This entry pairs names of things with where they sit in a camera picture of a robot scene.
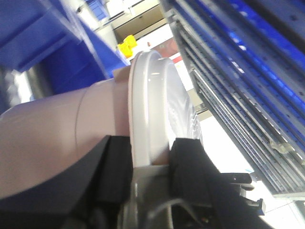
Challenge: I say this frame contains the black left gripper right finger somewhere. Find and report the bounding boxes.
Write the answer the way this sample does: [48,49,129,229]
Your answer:
[169,138,270,229]

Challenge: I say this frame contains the grey slatted shelf underside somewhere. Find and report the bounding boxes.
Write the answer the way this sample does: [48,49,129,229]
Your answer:
[160,0,305,200]

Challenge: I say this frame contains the yellow plastic object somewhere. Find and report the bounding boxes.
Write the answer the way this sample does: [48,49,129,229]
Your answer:
[117,35,138,58]

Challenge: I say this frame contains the blue bin upper left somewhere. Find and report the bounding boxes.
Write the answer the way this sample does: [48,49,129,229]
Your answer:
[0,0,128,94]

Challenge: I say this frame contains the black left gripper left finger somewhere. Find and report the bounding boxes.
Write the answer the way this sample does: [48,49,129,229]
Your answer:
[0,135,132,229]

